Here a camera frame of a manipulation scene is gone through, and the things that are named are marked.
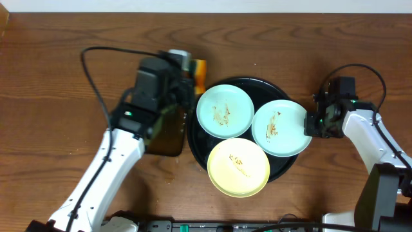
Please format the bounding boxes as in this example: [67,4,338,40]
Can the orange green scrub sponge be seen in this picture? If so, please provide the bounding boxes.
[189,59,207,95]

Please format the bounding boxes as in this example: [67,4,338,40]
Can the mint green plate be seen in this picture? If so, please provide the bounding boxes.
[196,84,255,139]
[252,100,312,157]

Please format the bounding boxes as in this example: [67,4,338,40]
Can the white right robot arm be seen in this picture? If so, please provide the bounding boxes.
[304,92,411,231]

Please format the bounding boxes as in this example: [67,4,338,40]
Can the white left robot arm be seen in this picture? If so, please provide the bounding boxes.
[26,49,195,231]

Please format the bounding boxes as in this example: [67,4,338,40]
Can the black rectangular water tray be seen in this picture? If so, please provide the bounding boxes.
[145,101,186,157]

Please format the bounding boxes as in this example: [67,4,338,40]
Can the yellow plate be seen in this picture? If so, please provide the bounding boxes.
[207,138,270,198]

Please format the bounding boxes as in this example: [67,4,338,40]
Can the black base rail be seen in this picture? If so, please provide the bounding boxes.
[138,218,308,232]

